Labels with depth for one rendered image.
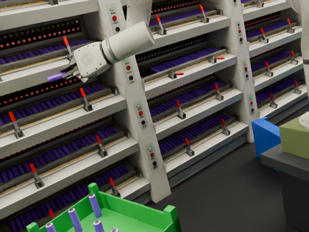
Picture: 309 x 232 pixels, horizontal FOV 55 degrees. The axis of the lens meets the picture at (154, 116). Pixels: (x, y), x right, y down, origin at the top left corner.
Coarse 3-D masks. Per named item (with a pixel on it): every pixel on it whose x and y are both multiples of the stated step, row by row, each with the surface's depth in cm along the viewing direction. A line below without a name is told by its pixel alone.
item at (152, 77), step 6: (210, 54) 153; (216, 54) 155; (222, 54) 156; (192, 60) 147; (198, 60) 148; (204, 60) 151; (180, 66) 142; (186, 66) 144; (162, 72) 137; (144, 78) 132; (150, 78) 134; (156, 78) 136
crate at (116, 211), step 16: (96, 192) 81; (80, 208) 79; (112, 208) 80; (128, 208) 74; (144, 208) 69; (32, 224) 69; (64, 224) 76; (112, 224) 74; (128, 224) 73; (144, 224) 71; (160, 224) 67; (176, 224) 62
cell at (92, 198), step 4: (92, 196) 77; (92, 200) 77; (96, 200) 78; (92, 204) 77; (96, 204) 78; (92, 208) 78; (96, 208) 78; (96, 212) 78; (100, 212) 79; (96, 216) 79; (100, 216) 79
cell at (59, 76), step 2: (64, 72) 102; (58, 74) 101; (60, 74) 101; (62, 74) 101; (64, 74) 101; (50, 76) 101; (52, 76) 101; (54, 76) 101; (56, 76) 101; (58, 76) 101; (60, 76) 101; (48, 78) 100; (50, 78) 100; (52, 78) 101; (54, 78) 101; (56, 78) 101; (58, 78) 101; (60, 78) 102; (48, 80) 100; (50, 80) 100; (52, 80) 101; (54, 80) 101
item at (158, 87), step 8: (216, 40) 164; (184, 48) 158; (216, 48) 167; (224, 48) 159; (232, 48) 157; (160, 56) 150; (168, 56) 153; (224, 56) 157; (232, 56) 156; (200, 64) 149; (208, 64) 148; (216, 64) 149; (224, 64) 153; (232, 64) 158; (184, 72) 142; (192, 72) 141; (200, 72) 144; (208, 72) 148; (160, 80) 136; (168, 80) 135; (176, 80) 136; (184, 80) 140; (192, 80) 143; (144, 88) 126; (152, 88) 129; (160, 88) 132; (168, 88) 135; (152, 96) 131
